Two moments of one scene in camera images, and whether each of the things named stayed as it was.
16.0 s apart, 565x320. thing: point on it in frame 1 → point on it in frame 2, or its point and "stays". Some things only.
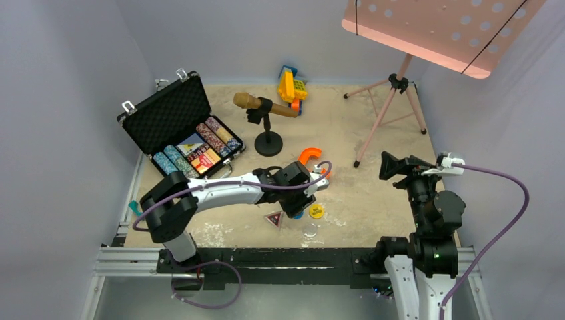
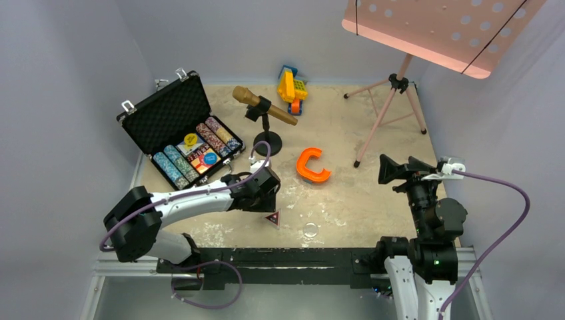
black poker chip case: (178, 131) stays
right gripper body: (414, 179) stays
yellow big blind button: (316, 211) → (190, 139)
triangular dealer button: (275, 218) stays
